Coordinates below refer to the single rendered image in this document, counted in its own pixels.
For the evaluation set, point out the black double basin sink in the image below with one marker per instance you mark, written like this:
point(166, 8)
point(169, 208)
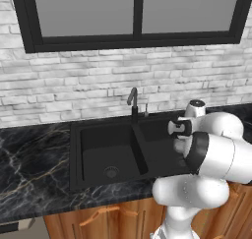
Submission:
point(108, 151)

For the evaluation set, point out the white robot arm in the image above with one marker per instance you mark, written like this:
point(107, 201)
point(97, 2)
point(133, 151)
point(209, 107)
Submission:
point(213, 157)

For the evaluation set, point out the small grey sink dispenser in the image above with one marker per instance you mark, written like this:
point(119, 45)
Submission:
point(146, 111)

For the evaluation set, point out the dark appliance front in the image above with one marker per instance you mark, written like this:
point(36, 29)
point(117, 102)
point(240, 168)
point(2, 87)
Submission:
point(8, 227)

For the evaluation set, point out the black framed window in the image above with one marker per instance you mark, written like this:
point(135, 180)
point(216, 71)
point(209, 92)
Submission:
point(138, 36)

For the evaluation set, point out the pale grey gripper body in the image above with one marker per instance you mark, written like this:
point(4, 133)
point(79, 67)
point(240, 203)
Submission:
point(181, 148)

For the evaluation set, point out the black sink tap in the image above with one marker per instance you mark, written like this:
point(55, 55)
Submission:
point(134, 102)

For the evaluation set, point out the wooden cupboard door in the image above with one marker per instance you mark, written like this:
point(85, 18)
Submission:
point(65, 228)
point(234, 216)
point(141, 223)

